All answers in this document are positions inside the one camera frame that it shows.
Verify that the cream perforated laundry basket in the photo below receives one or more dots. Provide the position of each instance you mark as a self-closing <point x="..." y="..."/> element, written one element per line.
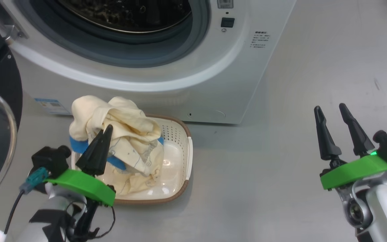
<point x="176" y="158"/>

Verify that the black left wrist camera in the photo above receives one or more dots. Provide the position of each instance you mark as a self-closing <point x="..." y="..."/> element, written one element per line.
<point x="50" y="159"/>

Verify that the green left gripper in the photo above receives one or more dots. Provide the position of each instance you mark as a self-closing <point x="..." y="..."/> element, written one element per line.
<point x="79" y="181"/>

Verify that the blue energy label sticker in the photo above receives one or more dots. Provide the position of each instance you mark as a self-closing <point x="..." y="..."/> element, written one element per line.
<point x="50" y="106"/>

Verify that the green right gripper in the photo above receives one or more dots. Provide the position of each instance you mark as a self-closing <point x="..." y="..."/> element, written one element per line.
<point x="354" y="169"/>

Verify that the white front-load washing machine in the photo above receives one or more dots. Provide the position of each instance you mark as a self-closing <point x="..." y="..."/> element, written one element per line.
<point x="180" y="87"/>

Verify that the cream garment with blue trim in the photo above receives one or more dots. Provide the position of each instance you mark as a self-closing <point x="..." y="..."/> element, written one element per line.
<point x="126" y="124"/>

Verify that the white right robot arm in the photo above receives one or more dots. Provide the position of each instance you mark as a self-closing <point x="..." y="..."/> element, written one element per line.
<point x="385" y="208"/>

